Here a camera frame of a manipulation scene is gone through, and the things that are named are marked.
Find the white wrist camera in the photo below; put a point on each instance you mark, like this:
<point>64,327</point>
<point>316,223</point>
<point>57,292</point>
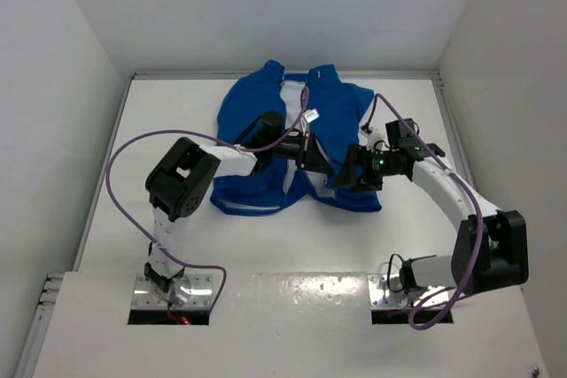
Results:
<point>374,138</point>
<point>309,115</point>

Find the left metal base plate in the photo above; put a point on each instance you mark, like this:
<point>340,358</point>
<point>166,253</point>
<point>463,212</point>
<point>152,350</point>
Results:
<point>191,292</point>

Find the metal base plate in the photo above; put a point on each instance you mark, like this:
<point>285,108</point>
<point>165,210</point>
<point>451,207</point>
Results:
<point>389,296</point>
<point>191,292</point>

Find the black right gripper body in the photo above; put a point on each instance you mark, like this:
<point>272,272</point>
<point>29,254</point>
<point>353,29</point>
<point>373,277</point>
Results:
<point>375,166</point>

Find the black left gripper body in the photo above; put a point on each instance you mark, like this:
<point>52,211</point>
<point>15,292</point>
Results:
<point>291,149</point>

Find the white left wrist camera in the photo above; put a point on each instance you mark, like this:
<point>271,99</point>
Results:
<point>309,115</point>

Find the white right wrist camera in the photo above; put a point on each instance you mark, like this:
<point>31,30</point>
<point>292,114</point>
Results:
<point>374,138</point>

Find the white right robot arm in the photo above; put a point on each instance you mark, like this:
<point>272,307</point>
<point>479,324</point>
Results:
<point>490,248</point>

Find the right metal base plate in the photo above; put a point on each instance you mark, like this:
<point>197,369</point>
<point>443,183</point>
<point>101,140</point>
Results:
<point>389,296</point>

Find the blue zip-up vest jacket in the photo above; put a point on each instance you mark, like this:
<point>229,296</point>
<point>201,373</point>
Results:
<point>342,107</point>

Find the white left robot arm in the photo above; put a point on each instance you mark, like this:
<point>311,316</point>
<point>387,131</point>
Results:
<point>179,182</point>

